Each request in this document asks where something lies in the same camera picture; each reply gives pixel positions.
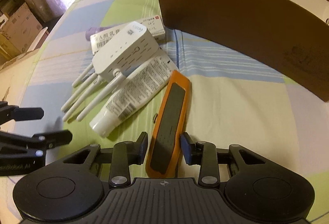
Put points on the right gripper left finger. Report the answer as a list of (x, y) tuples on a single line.
[(125, 154)]

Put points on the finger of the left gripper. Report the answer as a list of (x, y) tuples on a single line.
[(13, 112), (48, 140)]

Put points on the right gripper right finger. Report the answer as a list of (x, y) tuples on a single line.
[(203, 154)]

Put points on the orange black handheld device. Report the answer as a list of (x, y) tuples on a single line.
[(164, 151)]

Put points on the white lotion tube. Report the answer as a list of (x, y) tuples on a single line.
[(134, 93)]

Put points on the white ointment carton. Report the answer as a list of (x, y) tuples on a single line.
[(154, 25)]

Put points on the white wifi router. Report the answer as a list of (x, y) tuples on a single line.
[(127, 50)]

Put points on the purple cream tube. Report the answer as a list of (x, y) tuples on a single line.
[(109, 31)]

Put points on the cardboard boxes stack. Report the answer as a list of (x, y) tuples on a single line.
[(19, 28)]

